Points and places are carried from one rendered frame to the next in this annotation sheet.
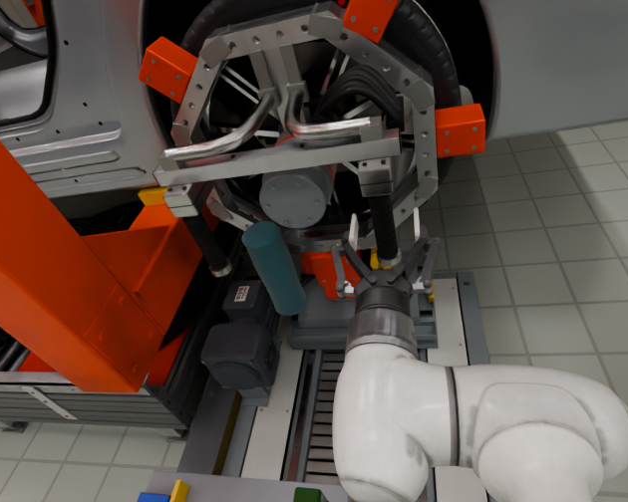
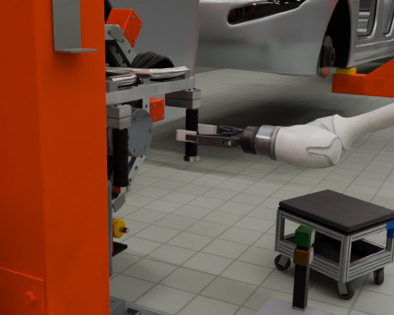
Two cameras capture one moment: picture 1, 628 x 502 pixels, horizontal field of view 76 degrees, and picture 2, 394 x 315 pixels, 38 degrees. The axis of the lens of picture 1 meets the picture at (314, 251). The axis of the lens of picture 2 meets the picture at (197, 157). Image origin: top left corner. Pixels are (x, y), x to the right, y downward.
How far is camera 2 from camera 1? 1.46 m
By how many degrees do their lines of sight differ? 75
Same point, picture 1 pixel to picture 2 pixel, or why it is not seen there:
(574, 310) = (161, 286)
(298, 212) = (141, 140)
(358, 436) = (321, 131)
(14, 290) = (101, 167)
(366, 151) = (186, 84)
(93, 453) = not seen: outside the picture
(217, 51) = not seen: hidden behind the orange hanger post
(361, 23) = (129, 35)
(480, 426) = (328, 125)
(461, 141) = (157, 112)
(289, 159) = (162, 87)
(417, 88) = not seen: hidden behind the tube
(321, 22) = (116, 30)
